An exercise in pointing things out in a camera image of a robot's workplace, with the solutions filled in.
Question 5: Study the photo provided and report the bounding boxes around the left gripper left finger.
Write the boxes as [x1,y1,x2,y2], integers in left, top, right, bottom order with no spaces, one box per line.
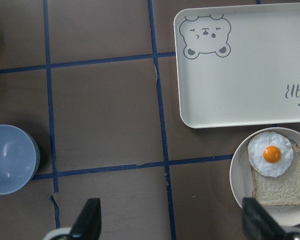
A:
[69,198,101,240]

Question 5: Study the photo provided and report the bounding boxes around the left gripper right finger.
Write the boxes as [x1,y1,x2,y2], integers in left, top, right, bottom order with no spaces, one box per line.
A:
[241,197,285,240]

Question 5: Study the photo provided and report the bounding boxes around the bread slice on plate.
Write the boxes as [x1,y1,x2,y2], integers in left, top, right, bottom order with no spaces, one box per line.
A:
[251,142,300,206]

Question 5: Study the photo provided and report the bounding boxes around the fried egg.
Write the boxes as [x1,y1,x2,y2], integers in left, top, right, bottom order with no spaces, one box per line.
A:
[247,131,294,178]

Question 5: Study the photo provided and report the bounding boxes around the blue bowl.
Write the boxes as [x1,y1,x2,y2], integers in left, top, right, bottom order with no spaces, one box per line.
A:
[0,124,41,195]

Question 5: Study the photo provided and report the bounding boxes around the cream bear tray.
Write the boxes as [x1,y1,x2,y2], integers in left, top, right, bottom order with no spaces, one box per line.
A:
[173,2,300,129]

